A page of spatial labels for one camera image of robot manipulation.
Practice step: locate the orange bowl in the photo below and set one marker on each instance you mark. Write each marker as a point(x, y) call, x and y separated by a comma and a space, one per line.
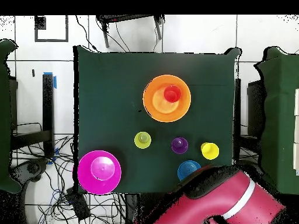
point(151, 105)

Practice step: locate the red cup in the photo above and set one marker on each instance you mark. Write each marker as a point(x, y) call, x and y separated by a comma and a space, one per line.
point(172, 93)

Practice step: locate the small blue bowl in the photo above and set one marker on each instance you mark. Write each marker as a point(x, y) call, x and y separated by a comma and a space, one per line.
point(186, 169)

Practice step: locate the pink bowl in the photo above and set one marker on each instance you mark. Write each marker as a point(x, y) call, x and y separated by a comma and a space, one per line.
point(99, 172)

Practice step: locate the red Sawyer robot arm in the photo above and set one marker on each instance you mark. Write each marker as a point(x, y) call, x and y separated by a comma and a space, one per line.
point(210, 203)

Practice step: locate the pale translucent yellow cup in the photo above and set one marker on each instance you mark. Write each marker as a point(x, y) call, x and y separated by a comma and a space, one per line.
point(142, 140)

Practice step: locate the purple cup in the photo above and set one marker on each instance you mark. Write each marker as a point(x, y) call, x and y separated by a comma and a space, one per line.
point(179, 145)

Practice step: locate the dark green tablecloth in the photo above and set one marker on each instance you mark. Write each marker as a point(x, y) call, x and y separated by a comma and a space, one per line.
point(105, 93)

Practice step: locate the blue tape strip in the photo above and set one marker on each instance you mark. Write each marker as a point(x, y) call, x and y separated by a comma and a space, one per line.
point(55, 81)

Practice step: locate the black floor box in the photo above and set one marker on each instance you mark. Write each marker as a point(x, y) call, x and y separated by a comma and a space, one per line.
point(78, 204)

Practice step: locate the black stool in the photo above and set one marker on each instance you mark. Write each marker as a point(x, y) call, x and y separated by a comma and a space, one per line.
point(126, 18)

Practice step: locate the neighbouring green cloth table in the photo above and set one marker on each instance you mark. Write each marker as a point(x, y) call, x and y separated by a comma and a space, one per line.
point(4, 116)
point(280, 116)

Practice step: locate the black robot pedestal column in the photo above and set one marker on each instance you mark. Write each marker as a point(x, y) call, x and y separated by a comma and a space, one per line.
point(137, 205)

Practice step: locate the black table frame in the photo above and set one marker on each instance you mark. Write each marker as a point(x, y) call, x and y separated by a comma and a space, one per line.
point(48, 105)

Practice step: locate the grey robot pedestal foot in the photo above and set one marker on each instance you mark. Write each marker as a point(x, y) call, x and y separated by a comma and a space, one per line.
point(32, 168)

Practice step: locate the black floor frame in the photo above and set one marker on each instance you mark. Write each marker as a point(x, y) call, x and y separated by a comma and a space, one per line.
point(51, 40)

